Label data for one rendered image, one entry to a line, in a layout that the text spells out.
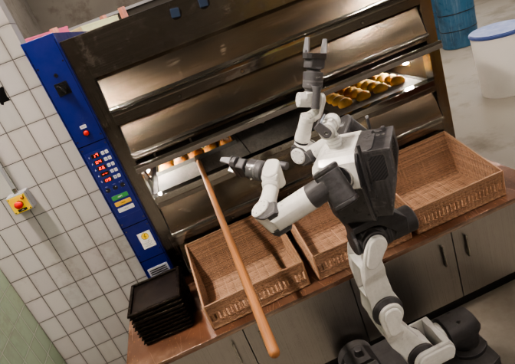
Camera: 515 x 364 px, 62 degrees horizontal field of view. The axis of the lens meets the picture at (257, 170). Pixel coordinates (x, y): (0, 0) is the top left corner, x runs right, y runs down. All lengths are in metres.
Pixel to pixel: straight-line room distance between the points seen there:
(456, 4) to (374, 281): 6.60
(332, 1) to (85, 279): 2.08
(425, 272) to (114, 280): 1.76
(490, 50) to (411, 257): 3.46
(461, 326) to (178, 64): 1.87
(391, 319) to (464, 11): 6.66
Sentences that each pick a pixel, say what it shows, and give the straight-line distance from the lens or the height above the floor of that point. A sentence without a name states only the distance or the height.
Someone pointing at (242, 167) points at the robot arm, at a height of 1.38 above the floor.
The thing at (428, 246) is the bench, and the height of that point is 0.53.
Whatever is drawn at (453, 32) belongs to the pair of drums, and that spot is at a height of 0.29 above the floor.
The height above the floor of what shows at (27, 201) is 1.46.
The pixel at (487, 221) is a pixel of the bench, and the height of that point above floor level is 0.51.
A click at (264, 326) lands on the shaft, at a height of 1.20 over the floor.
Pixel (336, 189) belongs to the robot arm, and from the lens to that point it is 1.44.
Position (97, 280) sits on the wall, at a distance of 2.73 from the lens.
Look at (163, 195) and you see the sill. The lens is 2.48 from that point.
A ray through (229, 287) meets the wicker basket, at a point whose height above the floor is 0.59.
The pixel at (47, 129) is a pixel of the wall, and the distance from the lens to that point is 2.43.
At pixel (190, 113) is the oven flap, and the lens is 2.37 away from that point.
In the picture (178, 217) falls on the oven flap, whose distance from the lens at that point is 2.54.
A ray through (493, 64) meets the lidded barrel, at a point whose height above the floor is 0.41.
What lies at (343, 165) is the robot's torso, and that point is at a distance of 1.55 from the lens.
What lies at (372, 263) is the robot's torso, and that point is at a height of 0.90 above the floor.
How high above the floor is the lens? 2.01
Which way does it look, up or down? 22 degrees down
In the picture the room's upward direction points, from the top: 21 degrees counter-clockwise
